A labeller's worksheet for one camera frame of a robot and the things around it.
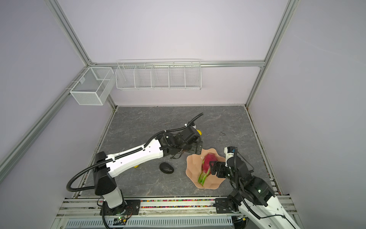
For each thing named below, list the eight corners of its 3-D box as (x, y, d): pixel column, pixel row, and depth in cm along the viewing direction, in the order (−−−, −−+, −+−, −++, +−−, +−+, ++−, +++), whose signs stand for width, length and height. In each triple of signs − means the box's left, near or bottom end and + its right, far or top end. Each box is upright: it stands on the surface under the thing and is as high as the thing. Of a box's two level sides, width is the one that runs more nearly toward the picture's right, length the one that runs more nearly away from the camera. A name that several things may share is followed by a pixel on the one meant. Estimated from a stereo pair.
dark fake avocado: (159, 169, 88) (158, 166, 85) (164, 163, 91) (163, 160, 87) (170, 176, 85) (169, 174, 82) (174, 170, 88) (174, 167, 84)
